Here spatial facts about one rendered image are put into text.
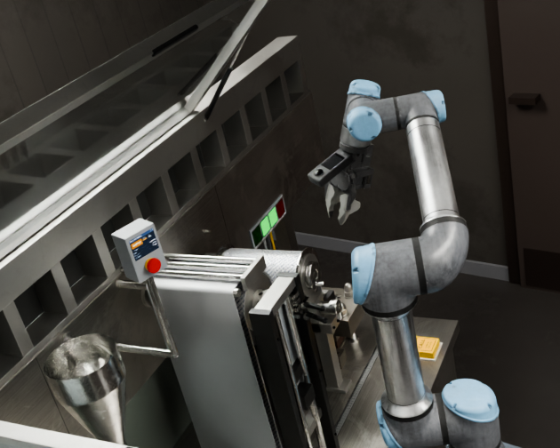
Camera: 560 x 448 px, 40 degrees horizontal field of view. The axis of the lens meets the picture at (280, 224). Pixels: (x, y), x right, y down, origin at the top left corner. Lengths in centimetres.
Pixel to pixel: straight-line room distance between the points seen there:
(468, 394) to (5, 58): 263
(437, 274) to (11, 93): 259
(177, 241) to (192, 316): 34
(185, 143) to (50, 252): 58
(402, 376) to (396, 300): 21
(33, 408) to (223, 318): 45
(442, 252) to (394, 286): 11
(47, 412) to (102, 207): 48
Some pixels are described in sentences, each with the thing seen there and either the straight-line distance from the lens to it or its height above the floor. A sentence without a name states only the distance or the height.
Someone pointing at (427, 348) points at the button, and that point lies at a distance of 229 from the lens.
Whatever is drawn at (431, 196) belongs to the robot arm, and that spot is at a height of 159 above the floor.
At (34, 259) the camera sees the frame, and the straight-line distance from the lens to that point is 173.
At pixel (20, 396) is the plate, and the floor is 139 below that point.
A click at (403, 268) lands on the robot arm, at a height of 152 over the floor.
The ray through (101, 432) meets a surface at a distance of 158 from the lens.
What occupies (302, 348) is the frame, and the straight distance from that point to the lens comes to 180.
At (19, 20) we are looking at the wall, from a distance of 379.
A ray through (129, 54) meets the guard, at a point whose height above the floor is 202.
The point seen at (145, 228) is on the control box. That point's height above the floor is 171.
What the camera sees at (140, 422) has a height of 106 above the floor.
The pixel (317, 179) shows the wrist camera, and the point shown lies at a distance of 187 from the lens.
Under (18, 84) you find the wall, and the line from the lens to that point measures 377.
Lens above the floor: 232
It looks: 27 degrees down
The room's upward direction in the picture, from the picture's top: 13 degrees counter-clockwise
